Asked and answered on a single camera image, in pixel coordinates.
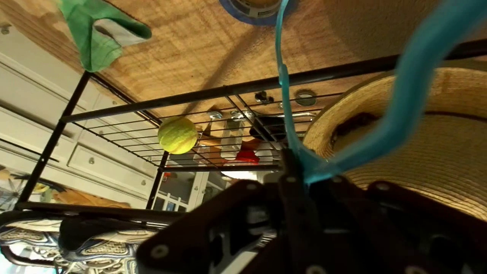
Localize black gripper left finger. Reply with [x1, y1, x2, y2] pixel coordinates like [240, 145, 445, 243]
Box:
[135, 179, 278, 274]

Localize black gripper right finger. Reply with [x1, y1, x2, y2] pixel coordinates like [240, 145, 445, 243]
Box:
[310, 177, 487, 274]

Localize blue plastic hanger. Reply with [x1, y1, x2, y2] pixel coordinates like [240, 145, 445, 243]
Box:
[273, 0, 487, 185]

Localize black metal shoe rack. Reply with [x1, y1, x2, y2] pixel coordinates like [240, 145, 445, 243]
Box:
[0, 36, 487, 226]

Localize white sneakers on rack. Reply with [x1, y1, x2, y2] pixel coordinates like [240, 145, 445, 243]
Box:
[0, 215, 156, 274]

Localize straw hat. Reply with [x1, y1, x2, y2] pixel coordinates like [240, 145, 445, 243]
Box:
[304, 62, 487, 220]

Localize yellow tennis ball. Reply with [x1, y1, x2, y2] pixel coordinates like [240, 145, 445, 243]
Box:
[158, 117, 197, 155]

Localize beige table cloth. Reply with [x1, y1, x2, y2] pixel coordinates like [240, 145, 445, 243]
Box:
[0, 0, 442, 100]

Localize blue tape roll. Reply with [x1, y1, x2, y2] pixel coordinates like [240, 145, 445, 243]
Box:
[219, 0, 298, 25]

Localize green cloth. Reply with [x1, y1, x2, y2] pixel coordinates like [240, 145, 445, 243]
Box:
[56, 0, 152, 72]

